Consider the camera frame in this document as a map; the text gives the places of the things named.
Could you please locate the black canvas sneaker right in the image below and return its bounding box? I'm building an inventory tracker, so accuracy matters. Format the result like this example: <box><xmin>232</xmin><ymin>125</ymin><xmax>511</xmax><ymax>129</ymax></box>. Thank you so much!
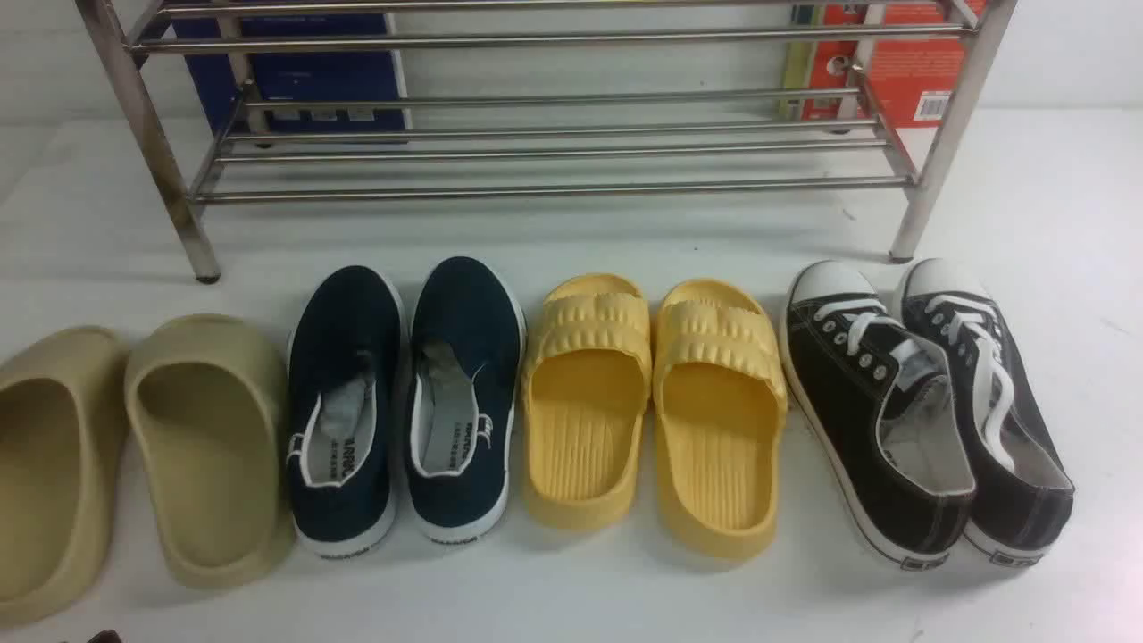
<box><xmin>894</xmin><ymin>259</ymin><xmax>1076</xmax><ymax>569</ymax></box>

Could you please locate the navy canvas shoe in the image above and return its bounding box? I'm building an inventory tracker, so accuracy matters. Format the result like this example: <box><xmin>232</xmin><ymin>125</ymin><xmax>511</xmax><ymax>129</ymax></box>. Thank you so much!
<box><xmin>403</xmin><ymin>256</ymin><xmax>526</xmax><ymax>546</ymax></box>
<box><xmin>285</xmin><ymin>265</ymin><xmax>405</xmax><ymax>558</ymax></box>

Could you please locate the red orange box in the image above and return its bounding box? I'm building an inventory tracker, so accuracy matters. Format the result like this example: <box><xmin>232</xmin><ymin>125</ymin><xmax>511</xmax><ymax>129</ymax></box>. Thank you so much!
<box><xmin>783</xmin><ymin>3</ymin><xmax>964</xmax><ymax>128</ymax></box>

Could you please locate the blue box behind rack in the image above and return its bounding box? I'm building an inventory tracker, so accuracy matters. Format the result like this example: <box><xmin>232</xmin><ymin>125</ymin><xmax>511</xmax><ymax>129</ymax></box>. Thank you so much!
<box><xmin>171</xmin><ymin>13</ymin><xmax>413</xmax><ymax>146</ymax></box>

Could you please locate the yellow slipper left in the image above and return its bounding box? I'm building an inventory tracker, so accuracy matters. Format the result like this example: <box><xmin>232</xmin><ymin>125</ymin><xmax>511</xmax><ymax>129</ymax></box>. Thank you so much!
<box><xmin>521</xmin><ymin>273</ymin><xmax>652</xmax><ymax>530</ymax></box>

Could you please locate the yellow slipper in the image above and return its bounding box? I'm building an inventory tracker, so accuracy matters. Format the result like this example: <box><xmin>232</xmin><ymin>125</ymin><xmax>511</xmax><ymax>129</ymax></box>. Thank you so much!
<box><xmin>652</xmin><ymin>280</ymin><xmax>788</xmax><ymax>561</ymax></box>
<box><xmin>521</xmin><ymin>273</ymin><xmax>652</xmax><ymax>530</ymax></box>

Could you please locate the black canvas sneaker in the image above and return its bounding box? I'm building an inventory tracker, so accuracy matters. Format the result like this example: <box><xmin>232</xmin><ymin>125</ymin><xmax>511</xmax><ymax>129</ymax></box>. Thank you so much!
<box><xmin>780</xmin><ymin>262</ymin><xmax>976</xmax><ymax>572</ymax></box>
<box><xmin>894</xmin><ymin>259</ymin><xmax>1076</xmax><ymax>569</ymax></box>

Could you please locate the beige slide far left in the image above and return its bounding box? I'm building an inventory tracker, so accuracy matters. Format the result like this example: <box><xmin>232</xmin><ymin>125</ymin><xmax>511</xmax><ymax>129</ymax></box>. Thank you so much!
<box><xmin>1</xmin><ymin>325</ymin><xmax>128</xmax><ymax>627</ymax></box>

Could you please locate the yellow slipper right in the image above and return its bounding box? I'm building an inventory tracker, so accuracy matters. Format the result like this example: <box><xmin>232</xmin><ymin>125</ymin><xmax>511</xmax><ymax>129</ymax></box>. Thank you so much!
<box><xmin>652</xmin><ymin>280</ymin><xmax>788</xmax><ymax>561</ymax></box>

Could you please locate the black canvas sneaker left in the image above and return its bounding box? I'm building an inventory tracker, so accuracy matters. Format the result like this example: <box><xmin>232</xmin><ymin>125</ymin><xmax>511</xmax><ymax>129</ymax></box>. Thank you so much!
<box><xmin>780</xmin><ymin>262</ymin><xmax>976</xmax><ymax>572</ymax></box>

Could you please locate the stainless steel shoe rack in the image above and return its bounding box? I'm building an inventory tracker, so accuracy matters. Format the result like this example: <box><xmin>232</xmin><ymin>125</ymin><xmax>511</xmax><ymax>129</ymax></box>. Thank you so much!
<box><xmin>75</xmin><ymin>1</ymin><xmax>1017</xmax><ymax>286</ymax></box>

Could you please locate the beige slide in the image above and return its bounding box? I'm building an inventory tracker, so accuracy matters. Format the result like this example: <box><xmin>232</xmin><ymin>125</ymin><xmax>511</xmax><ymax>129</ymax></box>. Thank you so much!
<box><xmin>125</xmin><ymin>313</ymin><xmax>295</xmax><ymax>589</ymax></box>
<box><xmin>1</xmin><ymin>325</ymin><xmax>128</xmax><ymax>627</ymax></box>

